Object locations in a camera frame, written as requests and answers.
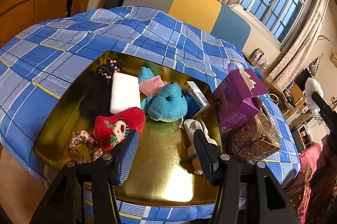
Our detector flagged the white cloth sock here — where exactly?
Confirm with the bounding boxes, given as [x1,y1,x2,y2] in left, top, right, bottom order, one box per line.
[183,119,218,175]

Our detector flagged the brown satin scrunchie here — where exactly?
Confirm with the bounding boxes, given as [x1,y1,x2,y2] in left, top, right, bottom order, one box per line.
[67,130,103,164]

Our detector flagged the blue plush dolphin toy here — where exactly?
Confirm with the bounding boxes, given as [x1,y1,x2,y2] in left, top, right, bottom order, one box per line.
[138,67,188,123]

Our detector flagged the white storage shelf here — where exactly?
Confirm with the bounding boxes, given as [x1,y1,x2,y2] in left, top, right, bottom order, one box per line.
[289,118,326,152]

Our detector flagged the gold metal tin tray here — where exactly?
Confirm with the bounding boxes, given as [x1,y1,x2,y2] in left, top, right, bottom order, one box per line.
[34,51,218,206]

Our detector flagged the brown wooden desk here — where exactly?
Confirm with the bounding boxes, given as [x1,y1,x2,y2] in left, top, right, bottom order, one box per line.
[263,76,306,118]

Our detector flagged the red pink blanket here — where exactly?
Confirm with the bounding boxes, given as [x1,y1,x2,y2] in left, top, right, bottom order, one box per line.
[284,143,336,223]

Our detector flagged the ornate silver tissue box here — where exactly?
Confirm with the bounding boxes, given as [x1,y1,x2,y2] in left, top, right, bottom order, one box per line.
[225,104,281,164]

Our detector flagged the blue white small box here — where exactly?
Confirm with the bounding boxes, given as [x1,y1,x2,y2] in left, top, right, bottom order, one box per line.
[181,81,210,119]

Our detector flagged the purple cardboard tissue box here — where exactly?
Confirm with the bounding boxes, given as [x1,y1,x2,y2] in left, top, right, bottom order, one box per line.
[213,61,268,139]

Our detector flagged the white sponge block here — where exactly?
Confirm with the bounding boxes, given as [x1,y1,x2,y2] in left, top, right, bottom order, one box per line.
[110,73,140,114]

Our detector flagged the beige right curtain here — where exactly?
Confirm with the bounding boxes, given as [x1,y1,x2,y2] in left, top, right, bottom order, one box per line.
[270,0,329,90]

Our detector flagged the items on desk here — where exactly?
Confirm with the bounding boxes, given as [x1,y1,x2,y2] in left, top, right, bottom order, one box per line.
[251,48,269,69]

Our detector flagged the blue plaid bed sheet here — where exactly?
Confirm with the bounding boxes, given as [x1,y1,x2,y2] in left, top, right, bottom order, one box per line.
[0,5,302,224]

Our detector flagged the grey yellow blue headboard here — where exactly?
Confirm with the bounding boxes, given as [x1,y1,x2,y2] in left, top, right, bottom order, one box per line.
[122,0,251,51]

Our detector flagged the black colourful hair tie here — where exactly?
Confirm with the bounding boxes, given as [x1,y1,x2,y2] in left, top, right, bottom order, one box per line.
[95,58,123,80]

